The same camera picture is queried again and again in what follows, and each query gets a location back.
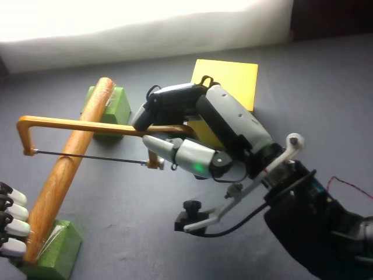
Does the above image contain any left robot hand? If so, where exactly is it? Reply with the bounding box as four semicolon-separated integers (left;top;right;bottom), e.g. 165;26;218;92
0;182;31;260

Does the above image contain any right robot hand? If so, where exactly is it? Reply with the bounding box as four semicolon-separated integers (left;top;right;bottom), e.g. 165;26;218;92
131;75;275;180

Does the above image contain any wooden dowel rod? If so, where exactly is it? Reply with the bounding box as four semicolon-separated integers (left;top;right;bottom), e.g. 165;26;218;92
22;76;116;265

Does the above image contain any yellow frame hacksaw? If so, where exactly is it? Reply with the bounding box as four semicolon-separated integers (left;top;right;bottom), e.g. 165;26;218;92
16;115;196;171

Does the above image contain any yellow block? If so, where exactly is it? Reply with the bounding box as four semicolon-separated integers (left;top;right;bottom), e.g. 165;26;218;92
186;59;259;151

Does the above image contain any green support block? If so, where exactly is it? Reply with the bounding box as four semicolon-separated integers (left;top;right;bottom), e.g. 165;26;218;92
10;218;84;280
80;85;132;138

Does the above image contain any grey table cloth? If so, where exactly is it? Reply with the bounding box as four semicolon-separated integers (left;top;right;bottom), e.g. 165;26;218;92
0;31;373;280

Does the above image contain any dark backdrop panel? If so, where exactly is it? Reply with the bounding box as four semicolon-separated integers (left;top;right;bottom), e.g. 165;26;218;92
290;0;373;41

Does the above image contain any white backdrop sheet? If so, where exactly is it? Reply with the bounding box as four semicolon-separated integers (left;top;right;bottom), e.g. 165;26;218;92
0;0;293;74

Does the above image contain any white camera bracket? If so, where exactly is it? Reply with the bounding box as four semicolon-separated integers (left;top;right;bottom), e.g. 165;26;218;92
183;132;307;233

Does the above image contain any black camera cable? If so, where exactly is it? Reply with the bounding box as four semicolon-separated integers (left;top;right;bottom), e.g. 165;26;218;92
200;169;317;239

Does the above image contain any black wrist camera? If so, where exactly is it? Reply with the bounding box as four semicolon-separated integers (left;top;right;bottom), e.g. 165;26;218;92
174;199;212;236

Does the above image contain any thin red wire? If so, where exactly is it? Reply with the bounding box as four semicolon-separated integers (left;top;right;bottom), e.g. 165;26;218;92
326;176;373;201

